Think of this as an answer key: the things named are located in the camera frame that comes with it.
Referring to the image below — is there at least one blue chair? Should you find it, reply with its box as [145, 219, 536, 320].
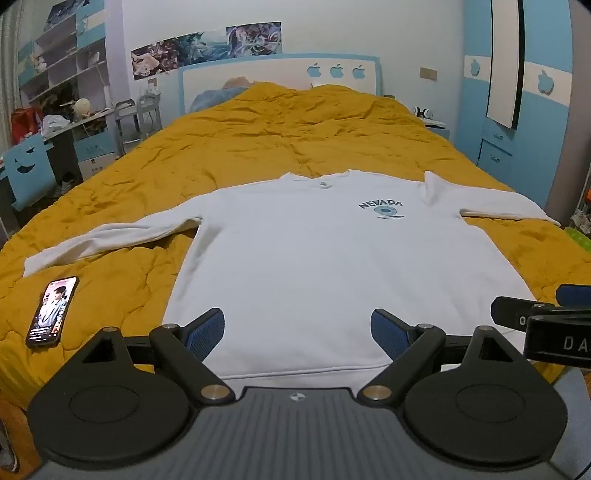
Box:
[2, 136, 55, 210]

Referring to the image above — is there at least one white board with black frame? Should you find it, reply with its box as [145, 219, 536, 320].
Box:
[486, 0, 526, 130]

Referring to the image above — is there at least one black smartphone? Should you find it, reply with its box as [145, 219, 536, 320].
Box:
[25, 276, 80, 348]

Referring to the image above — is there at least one red bag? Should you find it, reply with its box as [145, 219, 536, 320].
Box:
[11, 107, 44, 144]

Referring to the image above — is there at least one white printed sweatshirt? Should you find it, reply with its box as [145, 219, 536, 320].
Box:
[23, 169, 561, 380]

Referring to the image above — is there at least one grey sneaker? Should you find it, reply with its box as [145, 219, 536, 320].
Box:
[0, 418, 20, 474]

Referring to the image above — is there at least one white plastic bag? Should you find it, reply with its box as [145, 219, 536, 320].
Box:
[41, 114, 71, 137]

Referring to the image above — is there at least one small anime wall poster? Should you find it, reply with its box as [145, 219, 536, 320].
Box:
[226, 21, 282, 58]

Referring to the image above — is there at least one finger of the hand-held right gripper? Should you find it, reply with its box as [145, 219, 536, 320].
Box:
[555, 284, 591, 309]
[491, 296, 559, 331]

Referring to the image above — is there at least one blue and white wardrobe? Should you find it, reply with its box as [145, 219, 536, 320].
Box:
[455, 0, 591, 222]

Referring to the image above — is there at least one blue pillow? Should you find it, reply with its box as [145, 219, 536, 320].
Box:
[191, 85, 252, 112]

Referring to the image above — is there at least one grey rolling cart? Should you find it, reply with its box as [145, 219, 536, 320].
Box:
[115, 96, 162, 155]

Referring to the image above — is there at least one lime green object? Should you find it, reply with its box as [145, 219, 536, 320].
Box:
[568, 228, 591, 254]

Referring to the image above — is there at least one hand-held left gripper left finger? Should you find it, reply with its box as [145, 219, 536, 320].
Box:
[82, 308, 234, 406]

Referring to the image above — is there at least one white and blue headboard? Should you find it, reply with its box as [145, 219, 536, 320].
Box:
[178, 53, 384, 116]

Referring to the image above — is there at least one colourful clutter pile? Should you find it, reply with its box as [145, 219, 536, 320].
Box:
[573, 185, 591, 232]

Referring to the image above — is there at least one white and blue bookshelf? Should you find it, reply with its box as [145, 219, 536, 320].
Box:
[16, 0, 114, 121]

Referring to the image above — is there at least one wide anime wall poster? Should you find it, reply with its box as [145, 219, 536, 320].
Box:
[131, 31, 228, 81]

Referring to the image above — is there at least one mustard yellow blanket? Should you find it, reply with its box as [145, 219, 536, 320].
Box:
[0, 82, 561, 411]

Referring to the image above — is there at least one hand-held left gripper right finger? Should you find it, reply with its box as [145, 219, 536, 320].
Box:
[358, 308, 514, 406]

